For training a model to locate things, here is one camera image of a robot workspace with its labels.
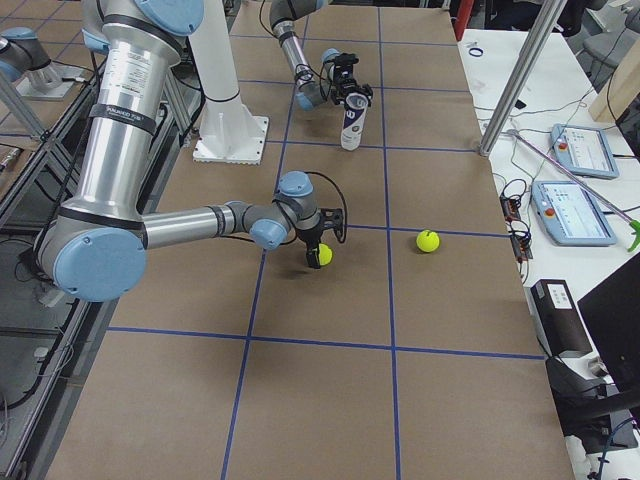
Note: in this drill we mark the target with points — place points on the blue tape line crosswise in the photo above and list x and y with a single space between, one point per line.
324 343

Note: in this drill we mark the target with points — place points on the Wilson yellow tennis ball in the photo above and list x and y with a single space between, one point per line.
428 241

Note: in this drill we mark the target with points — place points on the purple reacher grabber stick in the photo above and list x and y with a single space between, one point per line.
632 223

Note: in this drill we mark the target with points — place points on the Roland Garros yellow tennis ball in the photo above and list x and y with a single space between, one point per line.
325 254

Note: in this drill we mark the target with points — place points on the black monitor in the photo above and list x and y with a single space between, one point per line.
611 314

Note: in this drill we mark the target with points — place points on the blue tape line lengthwise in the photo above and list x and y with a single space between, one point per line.
389 251

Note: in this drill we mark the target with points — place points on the upper teach pendant tablet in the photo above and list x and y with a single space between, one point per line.
584 151

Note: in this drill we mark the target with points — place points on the teach pendant tablet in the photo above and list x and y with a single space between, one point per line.
584 151
570 215

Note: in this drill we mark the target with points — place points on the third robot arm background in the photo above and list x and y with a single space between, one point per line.
25 60

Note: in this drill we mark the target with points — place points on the clear tennis ball can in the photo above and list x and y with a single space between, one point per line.
355 109

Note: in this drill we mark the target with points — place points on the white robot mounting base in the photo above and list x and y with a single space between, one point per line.
228 132

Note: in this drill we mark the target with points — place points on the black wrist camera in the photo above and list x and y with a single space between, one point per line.
333 219
343 66

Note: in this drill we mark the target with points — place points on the black box with label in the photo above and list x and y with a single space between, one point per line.
562 328

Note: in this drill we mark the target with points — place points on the aluminium frame post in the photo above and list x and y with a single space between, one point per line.
532 47

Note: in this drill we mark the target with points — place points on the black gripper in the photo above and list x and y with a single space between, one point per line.
309 236
343 93

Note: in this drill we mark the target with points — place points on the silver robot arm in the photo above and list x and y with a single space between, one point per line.
312 88
96 248

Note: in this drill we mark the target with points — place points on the lower teach pendant tablet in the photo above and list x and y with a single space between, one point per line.
570 215

